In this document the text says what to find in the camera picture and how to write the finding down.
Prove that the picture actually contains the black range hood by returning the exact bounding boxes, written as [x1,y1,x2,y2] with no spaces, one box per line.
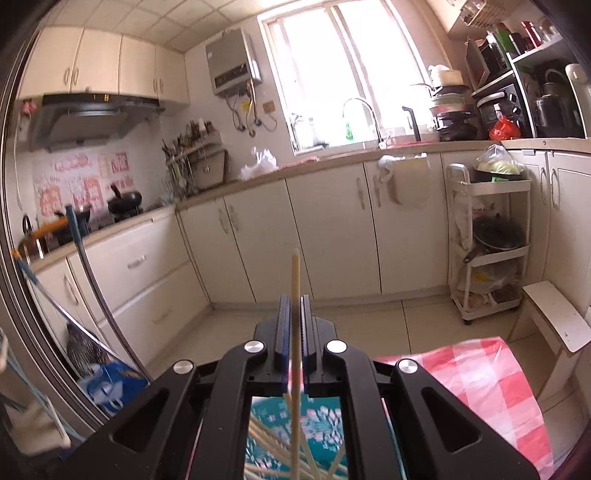
[30,92,166,151]

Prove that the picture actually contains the bundle of bamboo chopsticks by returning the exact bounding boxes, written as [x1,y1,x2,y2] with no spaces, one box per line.
[246,413,352,480]

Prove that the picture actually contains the cream base cabinets with drawers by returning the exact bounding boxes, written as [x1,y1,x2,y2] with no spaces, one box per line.
[502,137,591,315]

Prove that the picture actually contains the black mesh bag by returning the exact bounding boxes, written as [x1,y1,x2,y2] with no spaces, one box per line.
[65,320,105,378]

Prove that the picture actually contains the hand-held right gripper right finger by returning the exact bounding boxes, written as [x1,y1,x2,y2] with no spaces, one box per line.
[300,294,542,480]

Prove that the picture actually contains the black toaster oven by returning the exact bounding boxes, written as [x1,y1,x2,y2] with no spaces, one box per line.
[475,82,533,140]

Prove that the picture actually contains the cream base cabinets with stove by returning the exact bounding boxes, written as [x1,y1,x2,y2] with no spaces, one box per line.
[27,204,214,352]

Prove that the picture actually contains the black water tap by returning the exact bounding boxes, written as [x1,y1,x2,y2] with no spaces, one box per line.
[402,106,424,142]

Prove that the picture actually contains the black wok in cart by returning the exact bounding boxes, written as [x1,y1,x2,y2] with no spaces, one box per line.
[463,213,528,265]

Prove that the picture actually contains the white electric thermos pot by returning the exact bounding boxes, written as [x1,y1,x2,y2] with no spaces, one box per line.
[564,61,591,138]

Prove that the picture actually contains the beige knife block box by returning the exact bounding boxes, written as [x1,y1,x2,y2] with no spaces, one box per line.
[191,149,228,191]

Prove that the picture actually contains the white trolley cart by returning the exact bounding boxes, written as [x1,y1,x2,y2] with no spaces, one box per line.
[444,161,533,327]

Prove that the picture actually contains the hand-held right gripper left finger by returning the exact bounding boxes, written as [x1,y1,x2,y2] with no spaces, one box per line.
[57,294,293,480]

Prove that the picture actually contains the cream base cabinets under sink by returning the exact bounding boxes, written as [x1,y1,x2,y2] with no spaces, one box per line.
[177,151,459,306]

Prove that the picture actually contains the red plastic bag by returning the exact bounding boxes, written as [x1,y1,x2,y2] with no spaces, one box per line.
[488,114,523,142]

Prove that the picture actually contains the white step stool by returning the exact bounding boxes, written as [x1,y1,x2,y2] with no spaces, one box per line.
[509,280,591,403]

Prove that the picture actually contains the wire hanging basket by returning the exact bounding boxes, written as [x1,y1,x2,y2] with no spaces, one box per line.
[458,0,509,27]

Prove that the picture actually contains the cream corner wall cabinet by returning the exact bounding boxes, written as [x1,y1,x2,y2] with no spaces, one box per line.
[424,0,468,34]

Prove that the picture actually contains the stack of pots and bowls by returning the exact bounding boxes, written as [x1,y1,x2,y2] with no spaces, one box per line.
[410,64,479,142]

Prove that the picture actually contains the wall utensil rack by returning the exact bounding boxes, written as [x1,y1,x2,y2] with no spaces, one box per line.
[161,119,228,205]

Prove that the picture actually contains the metal sliding door frame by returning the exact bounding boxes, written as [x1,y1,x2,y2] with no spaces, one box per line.
[0,45,112,426]

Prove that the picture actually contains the white plastic bag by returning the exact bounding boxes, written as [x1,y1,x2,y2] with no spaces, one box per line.
[239,147,280,182]

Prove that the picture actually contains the cream upper wall cabinets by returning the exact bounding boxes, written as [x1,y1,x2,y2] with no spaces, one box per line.
[16,25,193,105]

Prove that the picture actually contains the teal openwork plastic basket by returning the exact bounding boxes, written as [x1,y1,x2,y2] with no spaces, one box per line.
[196,394,410,480]

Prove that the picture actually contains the kitchen window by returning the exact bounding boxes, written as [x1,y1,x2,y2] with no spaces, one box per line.
[257,0,445,154]

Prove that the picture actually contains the silver gas water heater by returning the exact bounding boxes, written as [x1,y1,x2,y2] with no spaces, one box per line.
[205,28,264,98]

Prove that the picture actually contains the cream hanging trash bin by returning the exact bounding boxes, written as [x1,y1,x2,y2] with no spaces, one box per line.
[378,152,433,209]

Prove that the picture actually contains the chrome arched faucet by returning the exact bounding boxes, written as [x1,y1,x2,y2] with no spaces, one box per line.
[341,97,387,149]

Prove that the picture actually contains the steel stovetop kettle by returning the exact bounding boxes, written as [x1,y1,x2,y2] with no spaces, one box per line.
[17,213,50,260]

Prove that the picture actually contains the black wok on stove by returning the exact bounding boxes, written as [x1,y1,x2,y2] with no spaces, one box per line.
[106,184,145,216]

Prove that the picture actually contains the red checkered plastic tablecloth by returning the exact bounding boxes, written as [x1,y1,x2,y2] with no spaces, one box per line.
[373,336,556,480]

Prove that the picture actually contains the red and white wall stickers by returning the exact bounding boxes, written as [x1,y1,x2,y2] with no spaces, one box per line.
[31,149,133,219]

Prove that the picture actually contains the white countertop storage rack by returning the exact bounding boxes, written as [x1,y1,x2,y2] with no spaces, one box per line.
[465,31,591,140]

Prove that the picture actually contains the black electric kettle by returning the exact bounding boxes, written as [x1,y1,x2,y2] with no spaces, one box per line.
[534,68,581,136]

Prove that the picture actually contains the blue printed bag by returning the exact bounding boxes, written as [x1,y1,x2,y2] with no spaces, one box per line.
[75,359,151,417]

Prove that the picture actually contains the bagged cabbage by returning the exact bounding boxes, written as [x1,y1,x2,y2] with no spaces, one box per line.
[475,143,528,177]

